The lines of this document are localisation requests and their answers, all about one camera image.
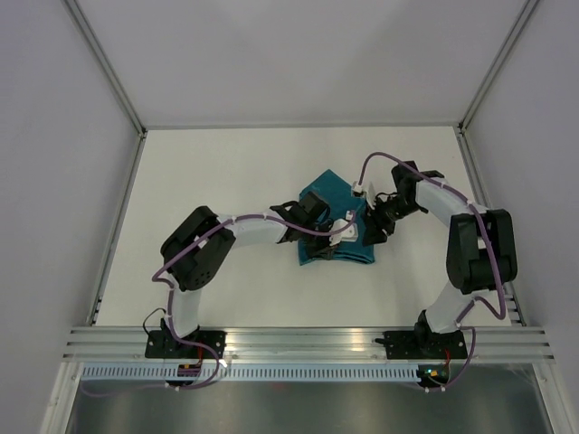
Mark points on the right aluminium frame post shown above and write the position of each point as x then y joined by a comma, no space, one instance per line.
509,44

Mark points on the left aluminium frame post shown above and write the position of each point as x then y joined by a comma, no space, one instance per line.
92,42

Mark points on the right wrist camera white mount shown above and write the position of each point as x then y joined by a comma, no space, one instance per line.
366,191

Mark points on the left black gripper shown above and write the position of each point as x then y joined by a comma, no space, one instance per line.
325,251

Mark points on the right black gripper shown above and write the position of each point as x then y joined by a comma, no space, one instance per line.
373,234

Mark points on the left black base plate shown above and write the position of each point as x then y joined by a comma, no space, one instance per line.
161,345

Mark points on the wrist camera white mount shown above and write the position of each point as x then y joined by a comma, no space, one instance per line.
366,191
344,229

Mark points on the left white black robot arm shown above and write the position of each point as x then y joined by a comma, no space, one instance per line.
194,252

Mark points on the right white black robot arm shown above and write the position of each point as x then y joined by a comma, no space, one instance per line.
480,258

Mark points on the teal cloth napkin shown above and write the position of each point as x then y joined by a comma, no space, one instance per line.
336,193

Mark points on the aluminium mounting rail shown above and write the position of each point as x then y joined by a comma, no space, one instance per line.
496,344

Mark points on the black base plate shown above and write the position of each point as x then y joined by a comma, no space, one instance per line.
408,345
161,345

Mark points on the aluminium frame post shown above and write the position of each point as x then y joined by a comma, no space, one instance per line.
92,42
509,44

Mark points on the white slotted cable duct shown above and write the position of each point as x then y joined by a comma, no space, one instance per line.
253,372

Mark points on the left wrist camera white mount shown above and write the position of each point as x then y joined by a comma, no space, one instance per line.
344,229

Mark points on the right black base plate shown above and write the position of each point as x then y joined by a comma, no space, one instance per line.
408,345

